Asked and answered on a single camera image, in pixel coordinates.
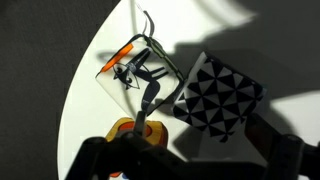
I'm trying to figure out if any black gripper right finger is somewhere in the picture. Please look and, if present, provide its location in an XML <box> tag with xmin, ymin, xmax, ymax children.
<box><xmin>244</xmin><ymin>113</ymin><xmax>320</xmax><ymax>180</ymax></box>

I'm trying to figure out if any orange round object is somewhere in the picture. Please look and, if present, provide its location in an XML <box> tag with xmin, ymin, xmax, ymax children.
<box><xmin>104</xmin><ymin>116</ymin><xmax>170</xmax><ymax>178</ymax></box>

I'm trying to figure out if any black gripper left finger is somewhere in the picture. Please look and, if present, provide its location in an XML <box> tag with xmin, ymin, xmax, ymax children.
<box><xmin>64</xmin><ymin>111</ymin><xmax>188</xmax><ymax>180</ymax></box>

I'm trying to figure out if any white and blue patterned block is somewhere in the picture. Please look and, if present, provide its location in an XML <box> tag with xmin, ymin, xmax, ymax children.
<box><xmin>171</xmin><ymin>51</ymin><xmax>268</xmax><ymax>144</ymax></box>

